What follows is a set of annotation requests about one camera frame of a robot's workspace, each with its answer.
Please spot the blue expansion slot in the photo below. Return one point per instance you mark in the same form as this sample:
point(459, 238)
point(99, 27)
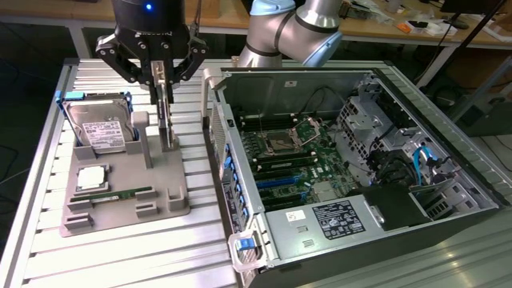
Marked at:
point(277, 182)

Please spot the grey parts rack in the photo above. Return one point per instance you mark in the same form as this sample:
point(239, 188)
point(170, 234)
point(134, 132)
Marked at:
point(121, 169)

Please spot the black computer mouse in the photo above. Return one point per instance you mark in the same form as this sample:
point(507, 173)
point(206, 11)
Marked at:
point(462, 24)

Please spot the silver chipset heatsink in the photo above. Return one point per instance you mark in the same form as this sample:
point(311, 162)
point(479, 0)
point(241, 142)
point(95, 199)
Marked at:
point(325, 192)

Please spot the blue disk carrier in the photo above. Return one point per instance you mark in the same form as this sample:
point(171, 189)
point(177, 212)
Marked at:
point(74, 96)

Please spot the black monitor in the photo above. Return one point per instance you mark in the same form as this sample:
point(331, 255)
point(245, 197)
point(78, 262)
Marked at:
point(473, 6)

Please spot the CPU socket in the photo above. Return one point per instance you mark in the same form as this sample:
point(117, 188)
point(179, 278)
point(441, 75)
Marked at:
point(281, 144)

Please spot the silver disk bay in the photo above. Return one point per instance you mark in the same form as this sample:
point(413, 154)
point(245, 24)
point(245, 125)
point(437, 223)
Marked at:
point(361, 120)

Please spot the black open PC case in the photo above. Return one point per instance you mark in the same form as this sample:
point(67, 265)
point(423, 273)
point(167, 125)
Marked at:
point(401, 249)

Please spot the silver hard disk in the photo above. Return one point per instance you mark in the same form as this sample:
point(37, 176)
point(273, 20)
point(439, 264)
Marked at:
point(101, 132)

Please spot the black slanted pole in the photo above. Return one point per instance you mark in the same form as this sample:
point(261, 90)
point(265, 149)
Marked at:
point(470, 32)

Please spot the black plastic shroud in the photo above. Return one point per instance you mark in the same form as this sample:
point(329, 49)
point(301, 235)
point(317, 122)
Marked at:
point(397, 207)

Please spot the thin locking lever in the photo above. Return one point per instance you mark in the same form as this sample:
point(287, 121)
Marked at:
point(262, 126)

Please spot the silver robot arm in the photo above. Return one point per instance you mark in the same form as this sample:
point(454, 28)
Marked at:
point(313, 18)

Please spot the black graphics card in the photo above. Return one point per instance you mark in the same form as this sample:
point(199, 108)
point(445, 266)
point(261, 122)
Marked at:
point(167, 138)

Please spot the silver CPU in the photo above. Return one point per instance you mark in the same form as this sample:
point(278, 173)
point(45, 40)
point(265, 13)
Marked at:
point(93, 178)

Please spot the metal socket cover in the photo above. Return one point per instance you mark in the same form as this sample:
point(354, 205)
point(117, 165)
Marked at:
point(310, 129)

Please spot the green motherboard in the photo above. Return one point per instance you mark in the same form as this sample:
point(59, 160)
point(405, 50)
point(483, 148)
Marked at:
point(333, 162)

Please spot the grey power supply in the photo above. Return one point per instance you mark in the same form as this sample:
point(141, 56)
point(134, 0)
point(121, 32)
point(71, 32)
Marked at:
point(289, 237)

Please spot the green RAM stick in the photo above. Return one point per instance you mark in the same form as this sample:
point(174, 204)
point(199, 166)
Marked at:
point(117, 195)

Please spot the wooden workbench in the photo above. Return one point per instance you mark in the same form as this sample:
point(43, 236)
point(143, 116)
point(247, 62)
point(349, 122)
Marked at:
point(481, 39)
point(61, 12)

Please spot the white plastic part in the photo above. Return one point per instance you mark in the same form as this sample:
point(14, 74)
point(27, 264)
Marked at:
point(438, 28)

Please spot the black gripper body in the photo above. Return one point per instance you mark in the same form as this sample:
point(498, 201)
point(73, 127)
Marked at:
point(153, 30)

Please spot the orange and white device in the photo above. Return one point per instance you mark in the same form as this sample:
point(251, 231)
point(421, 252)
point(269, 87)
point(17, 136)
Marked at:
point(405, 27)

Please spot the black expansion slot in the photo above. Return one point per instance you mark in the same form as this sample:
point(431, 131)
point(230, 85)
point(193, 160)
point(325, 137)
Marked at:
point(282, 201)

